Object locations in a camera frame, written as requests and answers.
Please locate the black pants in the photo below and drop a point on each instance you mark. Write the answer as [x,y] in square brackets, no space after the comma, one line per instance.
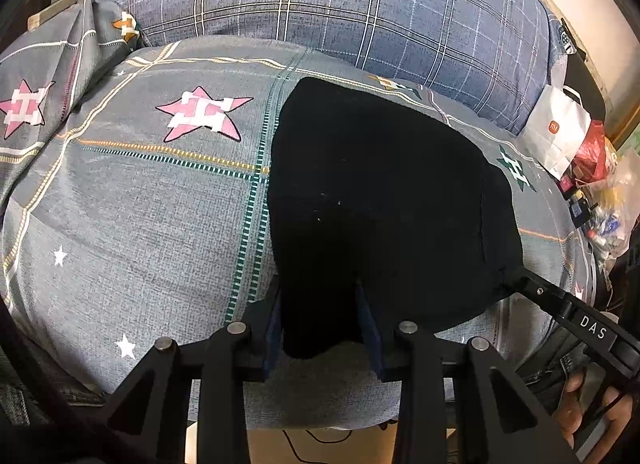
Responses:
[380,194]

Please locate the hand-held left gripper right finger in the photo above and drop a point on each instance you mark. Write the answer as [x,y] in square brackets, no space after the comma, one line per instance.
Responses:
[371,339]

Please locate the small dark blue box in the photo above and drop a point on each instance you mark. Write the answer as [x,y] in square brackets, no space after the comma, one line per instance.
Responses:
[580,209]

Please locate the person's left jeans leg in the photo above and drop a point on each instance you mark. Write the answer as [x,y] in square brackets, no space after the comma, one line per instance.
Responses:
[50,394]

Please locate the blue plaid pillow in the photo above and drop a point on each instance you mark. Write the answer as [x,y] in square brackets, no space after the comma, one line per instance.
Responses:
[325,4]

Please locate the person's jeans leg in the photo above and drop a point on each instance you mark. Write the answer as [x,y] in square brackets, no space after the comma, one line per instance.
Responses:
[50,394]
[550,369]

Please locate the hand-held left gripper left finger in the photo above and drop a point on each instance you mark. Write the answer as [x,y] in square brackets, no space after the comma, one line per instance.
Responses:
[274,344]

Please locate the person's right hand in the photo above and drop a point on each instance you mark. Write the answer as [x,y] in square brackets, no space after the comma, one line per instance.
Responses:
[567,414]

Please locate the grey star printed bed sheet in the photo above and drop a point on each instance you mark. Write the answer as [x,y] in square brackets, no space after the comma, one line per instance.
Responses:
[150,224]

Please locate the clear plastic bag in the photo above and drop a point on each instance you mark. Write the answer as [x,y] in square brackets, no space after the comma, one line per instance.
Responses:
[617,204]

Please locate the red plastic bag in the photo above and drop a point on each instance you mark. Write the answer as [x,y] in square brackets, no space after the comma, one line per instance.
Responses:
[590,154]

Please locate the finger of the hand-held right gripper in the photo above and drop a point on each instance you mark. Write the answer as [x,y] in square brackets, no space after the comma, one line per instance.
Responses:
[540,289]

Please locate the white paper bag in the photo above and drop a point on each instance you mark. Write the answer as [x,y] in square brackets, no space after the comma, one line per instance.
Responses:
[552,129]

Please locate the person's right jeans leg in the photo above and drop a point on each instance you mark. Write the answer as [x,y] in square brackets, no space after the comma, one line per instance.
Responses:
[550,369]

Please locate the grey star printed pillow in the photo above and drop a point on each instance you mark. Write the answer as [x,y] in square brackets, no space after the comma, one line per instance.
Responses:
[60,54]

